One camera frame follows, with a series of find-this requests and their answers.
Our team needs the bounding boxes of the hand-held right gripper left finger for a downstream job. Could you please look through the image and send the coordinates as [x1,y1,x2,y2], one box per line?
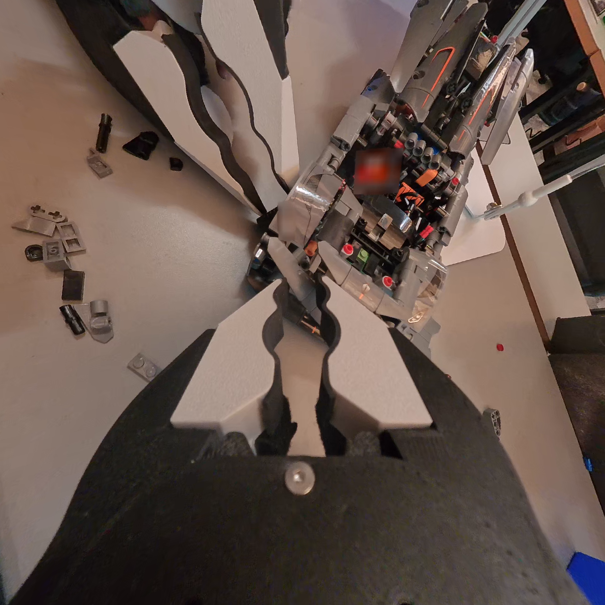
[170,276,299,457]

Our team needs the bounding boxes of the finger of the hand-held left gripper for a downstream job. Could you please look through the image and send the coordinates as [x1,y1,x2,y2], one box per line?
[201,0,301,193]
[113,21,268,224]

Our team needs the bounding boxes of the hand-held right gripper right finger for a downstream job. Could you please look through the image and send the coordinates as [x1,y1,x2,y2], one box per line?
[314,275,433,457]

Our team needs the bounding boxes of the grey lego car model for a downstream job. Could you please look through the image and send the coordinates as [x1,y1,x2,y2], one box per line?
[243,0,535,360]

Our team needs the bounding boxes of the grey two-stud lego plate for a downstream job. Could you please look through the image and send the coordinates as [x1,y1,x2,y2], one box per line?
[127,352,161,382]

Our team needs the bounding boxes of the short black lego pin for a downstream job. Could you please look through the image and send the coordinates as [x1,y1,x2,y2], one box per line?
[59,305,87,336]

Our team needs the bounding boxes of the grey lego plate cross holes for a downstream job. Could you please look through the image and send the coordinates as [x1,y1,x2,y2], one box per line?
[28,204,68,223]

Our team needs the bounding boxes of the black smooth lego tile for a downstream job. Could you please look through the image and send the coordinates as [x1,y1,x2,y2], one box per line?
[61,270,86,303]

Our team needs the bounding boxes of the grey lego piece square holes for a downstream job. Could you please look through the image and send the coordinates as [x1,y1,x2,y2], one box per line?
[56,221,87,256]

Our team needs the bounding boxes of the light grey curved lego slope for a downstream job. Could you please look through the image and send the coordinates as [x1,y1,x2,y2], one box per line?
[12,216,56,237]

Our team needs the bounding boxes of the lego set cardboard box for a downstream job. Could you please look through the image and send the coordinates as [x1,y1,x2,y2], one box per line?
[547,316,605,473]

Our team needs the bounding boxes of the white rounded board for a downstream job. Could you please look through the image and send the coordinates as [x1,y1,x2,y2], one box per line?
[442,151,507,266]

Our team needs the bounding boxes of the blue plastic box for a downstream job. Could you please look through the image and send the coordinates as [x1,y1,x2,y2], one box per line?
[566,550,605,605]

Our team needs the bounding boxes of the small grey lego bracket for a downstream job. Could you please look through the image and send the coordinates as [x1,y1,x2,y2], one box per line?
[86,147,114,179]

